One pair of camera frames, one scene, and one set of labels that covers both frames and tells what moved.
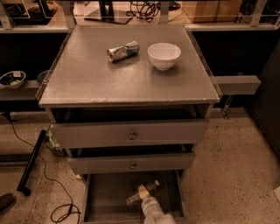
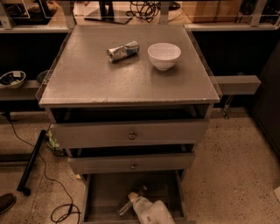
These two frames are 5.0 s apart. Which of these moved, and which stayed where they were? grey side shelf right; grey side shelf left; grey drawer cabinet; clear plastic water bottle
Moved: clear plastic water bottle
Stayed: grey side shelf left; grey side shelf right; grey drawer cabinet
